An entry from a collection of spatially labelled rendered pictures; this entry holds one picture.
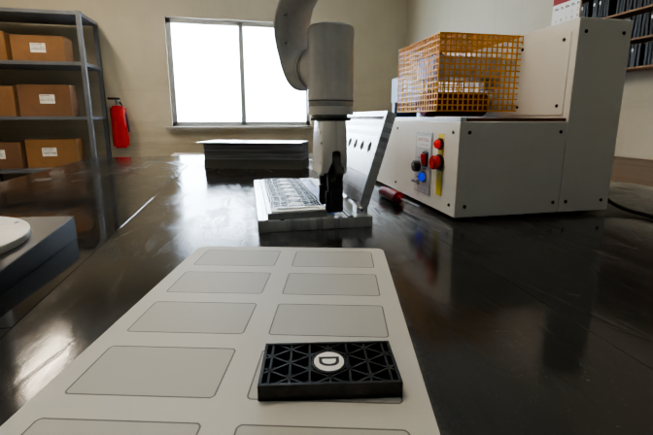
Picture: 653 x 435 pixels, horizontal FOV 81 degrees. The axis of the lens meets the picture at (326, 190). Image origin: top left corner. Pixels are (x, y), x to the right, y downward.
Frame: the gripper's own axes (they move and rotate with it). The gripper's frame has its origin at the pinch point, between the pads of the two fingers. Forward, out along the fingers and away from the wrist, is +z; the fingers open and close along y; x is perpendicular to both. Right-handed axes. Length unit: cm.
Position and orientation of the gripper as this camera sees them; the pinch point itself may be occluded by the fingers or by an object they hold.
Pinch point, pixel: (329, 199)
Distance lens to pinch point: 73.4
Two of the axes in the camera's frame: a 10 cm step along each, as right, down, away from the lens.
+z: 0.0, 9.8, 1.9
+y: 2.0, 1.9, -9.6
